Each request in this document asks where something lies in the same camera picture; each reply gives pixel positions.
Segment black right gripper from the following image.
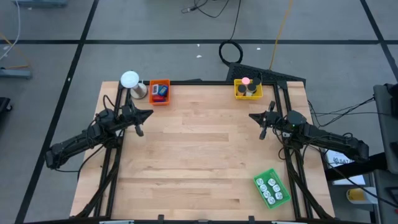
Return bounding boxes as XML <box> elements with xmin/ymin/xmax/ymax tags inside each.
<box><xmin>248</xmin><ymin>100</ymin><xmax>289</xmax><ymax>140</ymax></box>

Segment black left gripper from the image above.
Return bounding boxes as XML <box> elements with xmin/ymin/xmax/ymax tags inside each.
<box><xmin>120</xmin><ymin>99</ymin><xmax>154</xmax><ymax>138</ymax></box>

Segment orange plastic basket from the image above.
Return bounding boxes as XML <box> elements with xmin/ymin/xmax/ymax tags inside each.
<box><xmin>149</xmin><ymin>78</ymin><xmax>171</xmax><ymax>106</ymax></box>

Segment yellow plastic basket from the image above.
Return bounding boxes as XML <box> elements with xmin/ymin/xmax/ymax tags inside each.
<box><xmin>233</xmin><ymin>78</ymin><xmax>264</xmax><ymax>101</ymax></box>

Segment white flood light bulb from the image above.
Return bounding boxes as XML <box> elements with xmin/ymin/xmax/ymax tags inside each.
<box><xmin>120</xmin><ymin>70</ymin><xmax>149</xmax><ymax>100</ymax></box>

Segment black perforated panel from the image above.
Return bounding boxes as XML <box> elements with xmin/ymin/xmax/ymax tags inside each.
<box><xmin>226</xmin><ymin>62</ymin><xmax>307</xmax><ymax>84</ymax></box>

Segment green plastic basket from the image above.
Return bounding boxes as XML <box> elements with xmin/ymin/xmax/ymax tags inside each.
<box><xmin>253</xmin><ymin>168</ymin><xmax>292</xmax><ymax>210</ymax></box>

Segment white paper label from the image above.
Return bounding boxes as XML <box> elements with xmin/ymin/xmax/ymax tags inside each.
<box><xmin>324</xmin><ymin>149</ymin><xmax>368</xmax><ymax>187</ymax></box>

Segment black flat bar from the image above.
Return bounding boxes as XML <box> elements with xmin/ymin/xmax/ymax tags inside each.
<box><xmin>325</xmin><ymin>152</ymin><xmax>389</xmax><ymax>182</ymax></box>

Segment white roll yellow label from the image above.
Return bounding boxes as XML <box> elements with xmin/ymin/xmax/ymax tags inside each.
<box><xmin>346</xmin><ymin>187</ymin><xmax>379</xmax><ymax>205</ymax></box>

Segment grey metal cabinet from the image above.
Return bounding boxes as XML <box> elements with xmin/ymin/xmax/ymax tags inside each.
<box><xmin>373</xmin><ymin>83</ymin><xmax>398</xmax><ymax>166</ymax></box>
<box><xmin>371</xmin><ymin>169</ymin><xmax>398</xmax><ymax>224</ymax></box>

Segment grey floor stand foot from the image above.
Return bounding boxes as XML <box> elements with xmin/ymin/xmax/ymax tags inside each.
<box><xmin>0</xmin><ymin>67</ymin><xmax>34</xmax><ymax>80</ymax></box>
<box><xmin>12</xmin><ymin>0</ymin><xmax>68</xmax><ymax>7</ymax></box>

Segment black wheeled base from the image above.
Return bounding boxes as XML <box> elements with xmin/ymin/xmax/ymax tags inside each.
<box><xmin>0</xmin><ymin>96</ymin><xmax>14</xmax><ymax>121</ymax></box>

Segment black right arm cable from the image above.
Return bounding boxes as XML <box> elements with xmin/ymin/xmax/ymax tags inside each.
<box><xmin>277</xmin><ymin>136</ymin><xmax>312</xmax><ymax>162</ymax></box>

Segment black aluminium table frame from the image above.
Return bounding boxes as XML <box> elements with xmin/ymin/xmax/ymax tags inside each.
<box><xmin>70</xmin><ymin>80</ymin><xmax>335</xmax><ymax>224</ymax></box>

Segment black coiled power cable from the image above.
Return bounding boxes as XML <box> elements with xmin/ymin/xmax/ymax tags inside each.
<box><xmin>218</xmin><ymin>0</ymin><xmax>244</xmax><ymax>66</ymax></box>

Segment thick yellow cable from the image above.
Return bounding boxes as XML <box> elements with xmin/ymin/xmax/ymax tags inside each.
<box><xmin>269</xmin><ymin>0</ymin><xmax>294</xmax><ymax>70</ymax></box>

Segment black cable with plug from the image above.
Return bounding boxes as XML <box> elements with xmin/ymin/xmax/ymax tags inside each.
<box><xmin>181</xmin><ymin>0</ymin><xmax>231</xmax><ymax>19</ymax></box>

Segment orange floor cable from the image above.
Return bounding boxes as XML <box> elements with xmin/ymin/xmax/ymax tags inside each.
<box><xmin>0</xmin><ymin>32</ymin><xmax>32</xmax><ymax>70</ymax></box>

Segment white floor cable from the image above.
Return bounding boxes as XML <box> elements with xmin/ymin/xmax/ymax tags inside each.
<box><xmin>0</xmin><ymin>0</ymin><xmax>22</xmax><ymax>62</ymax></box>

